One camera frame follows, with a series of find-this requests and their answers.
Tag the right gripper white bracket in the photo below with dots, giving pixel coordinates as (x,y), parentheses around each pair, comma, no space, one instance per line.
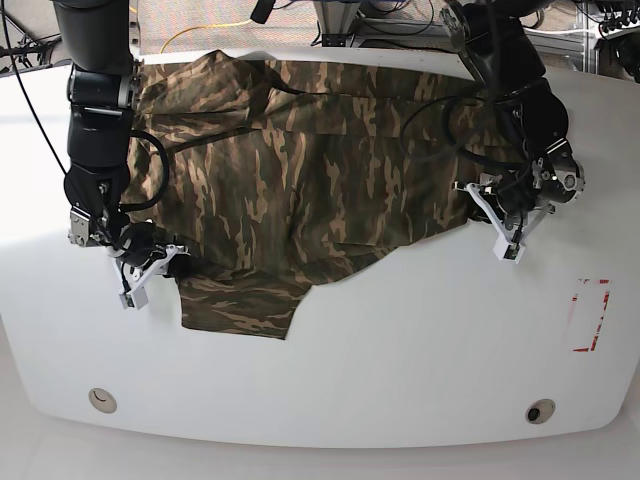
(144,250)

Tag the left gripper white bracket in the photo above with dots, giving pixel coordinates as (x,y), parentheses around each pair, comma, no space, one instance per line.
(512,219)

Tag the camouflage T-shirt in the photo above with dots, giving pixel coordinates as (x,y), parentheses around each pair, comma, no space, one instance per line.
(289,174)

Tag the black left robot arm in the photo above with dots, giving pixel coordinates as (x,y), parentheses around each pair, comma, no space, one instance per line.
(493,46)

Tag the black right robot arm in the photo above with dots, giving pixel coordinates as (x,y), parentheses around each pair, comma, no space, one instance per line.
(101,90)

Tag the red tape rectangle marking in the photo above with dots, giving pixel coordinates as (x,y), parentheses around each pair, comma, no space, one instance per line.
(586,314)

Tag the left table grommet hole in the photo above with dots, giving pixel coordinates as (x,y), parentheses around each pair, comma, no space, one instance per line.
(102,400)

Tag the table grommet hole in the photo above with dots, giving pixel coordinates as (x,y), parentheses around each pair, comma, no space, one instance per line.
(540,411)
(102,400)

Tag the right table grommet hole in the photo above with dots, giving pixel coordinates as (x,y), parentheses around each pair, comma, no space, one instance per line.
(540,411)

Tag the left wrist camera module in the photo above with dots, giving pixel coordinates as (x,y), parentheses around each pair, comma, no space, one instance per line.
(506,250)

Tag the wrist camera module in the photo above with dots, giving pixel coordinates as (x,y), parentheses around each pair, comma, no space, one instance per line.
(506,250)
(134,298)

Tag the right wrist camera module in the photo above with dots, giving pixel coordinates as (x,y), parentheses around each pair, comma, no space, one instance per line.
(134,298)

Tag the aluminium frame post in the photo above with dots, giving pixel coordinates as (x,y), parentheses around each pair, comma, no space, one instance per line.
(335,19)

